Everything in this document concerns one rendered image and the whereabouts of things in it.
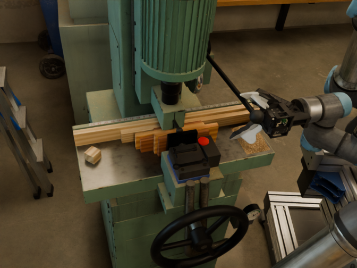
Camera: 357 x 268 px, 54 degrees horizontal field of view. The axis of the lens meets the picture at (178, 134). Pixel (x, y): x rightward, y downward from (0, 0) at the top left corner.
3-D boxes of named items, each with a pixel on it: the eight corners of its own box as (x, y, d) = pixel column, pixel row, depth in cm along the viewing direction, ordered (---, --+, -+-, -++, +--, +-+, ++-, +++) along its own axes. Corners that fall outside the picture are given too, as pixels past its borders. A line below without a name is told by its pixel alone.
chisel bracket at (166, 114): (162, 134, 107) (163, 113, 101) (150, 106, 116) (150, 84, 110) (185, 131, 109) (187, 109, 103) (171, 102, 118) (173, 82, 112)
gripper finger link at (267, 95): (263, 90, 90) (282, 103, 95) (261, 87, 91) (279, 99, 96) (251, 103, 92) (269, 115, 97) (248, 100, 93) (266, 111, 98)
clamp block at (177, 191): (171, 208, 97) (173, 188, 91) (158, 172, 106) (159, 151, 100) (220, 197, 101) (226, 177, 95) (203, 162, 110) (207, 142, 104)
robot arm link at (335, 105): (346, 124, 103) (359, 101, 97) (315, 130, 100) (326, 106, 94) (330, 108, 108) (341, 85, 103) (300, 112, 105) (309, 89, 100)
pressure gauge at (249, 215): (243, 225, 125) (247, 212, 120) (238, 216, 128) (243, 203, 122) (258, 221, 127) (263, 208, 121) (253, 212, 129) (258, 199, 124)
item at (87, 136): (75, 146, 107) (73, 134, 104) (74, 142, 108) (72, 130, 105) (251, 117, 124) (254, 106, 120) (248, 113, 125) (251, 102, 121)
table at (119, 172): (88, 233, 93) (86, 221, 89) (75, 152, 113) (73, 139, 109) (286, 187, 110) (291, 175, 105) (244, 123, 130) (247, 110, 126)
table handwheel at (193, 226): (199, 208, 81) (272, 222, 99) (173, 147, 95) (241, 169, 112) (132, 273, 93) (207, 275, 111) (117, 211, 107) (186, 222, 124)
